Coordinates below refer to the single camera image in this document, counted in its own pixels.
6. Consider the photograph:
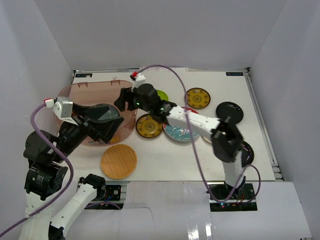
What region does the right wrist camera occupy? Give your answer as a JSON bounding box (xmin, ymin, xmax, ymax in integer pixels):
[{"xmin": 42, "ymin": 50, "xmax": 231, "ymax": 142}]
[{"xmin": 130, "ymin": 71, "xmax": 146, "ymax": 92}]

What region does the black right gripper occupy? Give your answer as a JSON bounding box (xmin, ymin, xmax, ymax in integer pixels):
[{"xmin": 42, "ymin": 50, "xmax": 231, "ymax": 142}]
[{"xmin": 113, "ymin": 87, "xmax": 153, "ymax": 115}]

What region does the pink translucent plastic bin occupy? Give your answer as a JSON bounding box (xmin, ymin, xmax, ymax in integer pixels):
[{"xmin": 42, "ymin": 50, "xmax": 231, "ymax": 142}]
[{"xmin": 59, "ymin": 79, "xmax": 137, "ymax": 147}]

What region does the orange woven bamboo plate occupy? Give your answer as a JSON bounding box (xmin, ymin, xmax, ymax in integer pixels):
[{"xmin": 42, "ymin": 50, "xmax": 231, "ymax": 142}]
[{"xmin": 100, "ymin": 144, "xmax": 138, "ymax": 180}]

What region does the yellow patterned plate near bin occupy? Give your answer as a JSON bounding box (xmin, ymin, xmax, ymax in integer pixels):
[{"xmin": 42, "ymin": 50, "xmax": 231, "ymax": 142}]
[{"xmin": 135, "ymin": 114, "xmax": 163, "ymax": 139}]

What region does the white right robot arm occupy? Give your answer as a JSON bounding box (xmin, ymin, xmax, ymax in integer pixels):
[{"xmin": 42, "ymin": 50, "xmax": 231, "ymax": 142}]
[{"xmin": 114, "ymin": 83, "xmax": 245, "ymax": 200}]

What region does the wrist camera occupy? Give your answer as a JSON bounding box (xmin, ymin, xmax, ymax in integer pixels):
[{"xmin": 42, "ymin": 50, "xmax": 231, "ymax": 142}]
[
  {"xmin": 130, "ymin": 71, "xmax": 146, "ymax": 92},
  {"xmin": 43, "ymin": 96, "xmax": 78, "ymax": 126}
]

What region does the black plate near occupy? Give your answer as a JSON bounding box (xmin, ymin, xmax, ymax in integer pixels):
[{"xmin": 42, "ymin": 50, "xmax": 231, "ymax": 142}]
[{"xmin": 241, "ymin": 141, "xmax": 255, "ymax": 168}]

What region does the red plate with teal flower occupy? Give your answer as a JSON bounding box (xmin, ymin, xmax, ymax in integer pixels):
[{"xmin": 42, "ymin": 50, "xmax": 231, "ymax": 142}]
[{"xmin": 162, "ymin": 106, "xmax": 201, "ymax": 146}]

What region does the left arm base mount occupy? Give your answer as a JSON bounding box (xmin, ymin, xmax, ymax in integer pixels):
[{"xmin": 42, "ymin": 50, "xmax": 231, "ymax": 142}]
[{"xmin": 85, "ymin": 184, "xmax": 127, "ymax": 210}]

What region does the blue-green glazed plate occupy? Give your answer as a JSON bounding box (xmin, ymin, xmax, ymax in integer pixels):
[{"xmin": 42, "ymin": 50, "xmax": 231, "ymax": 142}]
[{"xmin": 98, "ymin": 103, "xmax": 120, "ymax": 121}]

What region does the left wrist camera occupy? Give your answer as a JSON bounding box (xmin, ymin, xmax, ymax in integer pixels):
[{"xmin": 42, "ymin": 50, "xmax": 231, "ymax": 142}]
[{"xmin": 43, "ymin": 96, "xmax": 78, "ymax": 126}]

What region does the lime green plate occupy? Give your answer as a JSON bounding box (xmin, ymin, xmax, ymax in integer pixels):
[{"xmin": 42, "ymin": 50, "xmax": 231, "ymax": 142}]
[{"xmin": 156, "ymin": 89, "xmax": 169, "ymax": 101}]

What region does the cream and black plate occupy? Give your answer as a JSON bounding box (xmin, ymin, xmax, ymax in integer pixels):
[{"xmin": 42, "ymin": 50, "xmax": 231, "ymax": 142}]
[{"xmin": 202, "ymin": 136, "xmax": 212, "ymax": 144}]

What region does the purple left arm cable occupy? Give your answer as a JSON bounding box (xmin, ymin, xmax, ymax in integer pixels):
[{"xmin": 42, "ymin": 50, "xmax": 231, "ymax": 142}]
[{"xmin": 0, "ymin": 103, "xmax": 123, "ymax": 238}]

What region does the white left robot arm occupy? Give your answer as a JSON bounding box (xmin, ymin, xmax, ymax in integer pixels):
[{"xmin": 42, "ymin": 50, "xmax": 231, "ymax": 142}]
[{"xmin": 19, "ymin": 103, "xmax": 123, "ymax": 240}]

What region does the black plate far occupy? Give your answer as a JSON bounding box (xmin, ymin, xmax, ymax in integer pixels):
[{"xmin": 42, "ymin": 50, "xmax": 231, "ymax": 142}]
[{"xmin": 215, "ymin": 101, "xmax": 244, "ymax": 124}]

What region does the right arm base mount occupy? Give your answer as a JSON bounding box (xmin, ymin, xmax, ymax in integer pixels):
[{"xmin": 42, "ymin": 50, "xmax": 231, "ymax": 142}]
[{"xmin": 208, "ymin": 183, "xmax": 258, "ymax": 213}]

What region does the yellow patterned plate far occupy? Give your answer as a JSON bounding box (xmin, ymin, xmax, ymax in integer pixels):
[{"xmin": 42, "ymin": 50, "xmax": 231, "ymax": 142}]
[{"xmin": 185, "ymin": 87, "xmax": 211, "ymax": 109}]

